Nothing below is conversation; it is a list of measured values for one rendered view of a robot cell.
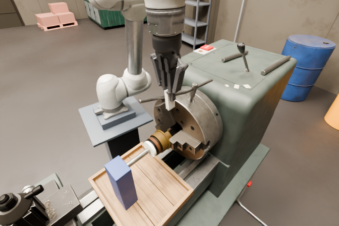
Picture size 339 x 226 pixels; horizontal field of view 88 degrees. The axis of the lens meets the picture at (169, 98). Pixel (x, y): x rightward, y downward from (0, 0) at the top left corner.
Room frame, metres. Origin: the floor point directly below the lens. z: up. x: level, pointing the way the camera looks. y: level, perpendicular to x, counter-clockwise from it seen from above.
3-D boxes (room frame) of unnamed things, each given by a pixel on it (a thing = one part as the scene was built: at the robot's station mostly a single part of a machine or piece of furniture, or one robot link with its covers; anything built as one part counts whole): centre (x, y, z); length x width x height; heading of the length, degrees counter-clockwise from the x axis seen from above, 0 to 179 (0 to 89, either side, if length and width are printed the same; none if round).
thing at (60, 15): (6.55, 3.93, 0.33); 1.19 x 0.90 x 0.67; 124
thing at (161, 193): (0.39, 0.13, 0.89); 0.36 x 0.30 x 0.04; 44
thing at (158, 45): (0.45, 0.01, 1.48); 0.08 x 0.07 x 0.09; 45
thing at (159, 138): (0.48, 0.04, 1.08); 0.09 x 0.09 x 0.09; 44
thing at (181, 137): (0.47, -0.08, 1.09); 0.12 x 0.11 x 0.05; 44
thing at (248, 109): (0.88, -0.34, 1.06); 0.59 x 0.48 x 0.39; 134
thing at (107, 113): (1.01, 0.44, 0.83); 0.22 x 0.18 x 0.06; 124
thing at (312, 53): (2.42, -1.94, 0.43); 0.58 x 0.58 x 0.86
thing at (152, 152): (0.40, 0.12, 1.08); 0.13 x 0.07 x 0.07; 134
